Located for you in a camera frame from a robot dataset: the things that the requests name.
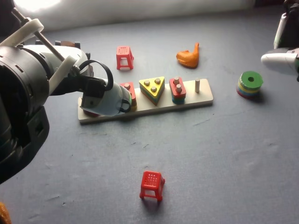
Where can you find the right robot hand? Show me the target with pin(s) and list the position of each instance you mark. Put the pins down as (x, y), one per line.
(278, 59)

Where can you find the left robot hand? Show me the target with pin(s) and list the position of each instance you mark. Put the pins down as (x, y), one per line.
(112, 100)

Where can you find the green wooden stacking disc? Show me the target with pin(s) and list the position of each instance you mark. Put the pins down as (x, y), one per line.
(245, 80)

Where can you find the red square four-hole block stack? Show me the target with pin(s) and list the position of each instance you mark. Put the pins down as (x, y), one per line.
(131, 86)

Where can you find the yellow triangle block stack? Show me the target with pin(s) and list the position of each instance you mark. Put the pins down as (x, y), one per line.
(150, 93)

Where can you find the red two-hole oblong block stack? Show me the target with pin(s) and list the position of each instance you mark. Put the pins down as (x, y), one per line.
(178, 95)

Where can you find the wooden shape sorter board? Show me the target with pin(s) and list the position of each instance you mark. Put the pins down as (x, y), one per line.
(203, 98)

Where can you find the red toy stool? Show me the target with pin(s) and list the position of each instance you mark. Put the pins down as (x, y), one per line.
(151, 179)
(125, 52)

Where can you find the orange toy chicken leg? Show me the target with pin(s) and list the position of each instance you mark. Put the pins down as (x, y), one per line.
(188, 58)

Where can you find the white backdrop sheet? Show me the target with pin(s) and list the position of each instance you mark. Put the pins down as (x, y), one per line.
(140, 9)

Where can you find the grey table cloth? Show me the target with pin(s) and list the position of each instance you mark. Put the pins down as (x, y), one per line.
(210, 151)

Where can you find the orange toy bread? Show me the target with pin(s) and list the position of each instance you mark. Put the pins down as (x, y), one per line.
(4, 214)

